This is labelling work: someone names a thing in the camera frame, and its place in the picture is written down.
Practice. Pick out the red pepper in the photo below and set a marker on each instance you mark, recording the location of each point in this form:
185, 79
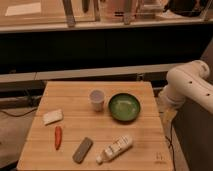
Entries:
58, 137

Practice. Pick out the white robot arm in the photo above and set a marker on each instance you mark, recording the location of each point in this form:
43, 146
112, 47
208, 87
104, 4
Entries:
188, 81

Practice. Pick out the green bowl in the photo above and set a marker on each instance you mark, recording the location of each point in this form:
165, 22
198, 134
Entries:
124, 107

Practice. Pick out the white plastic bottle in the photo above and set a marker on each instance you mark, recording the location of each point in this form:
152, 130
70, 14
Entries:
115, 149

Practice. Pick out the grey stone block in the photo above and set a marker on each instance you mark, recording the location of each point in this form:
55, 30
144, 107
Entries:
82, 150

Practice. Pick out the white sponge block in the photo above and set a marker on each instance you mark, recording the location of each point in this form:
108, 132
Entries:
52, 116

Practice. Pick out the white paper sheet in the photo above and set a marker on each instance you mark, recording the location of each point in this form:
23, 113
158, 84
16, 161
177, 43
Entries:
23, 9

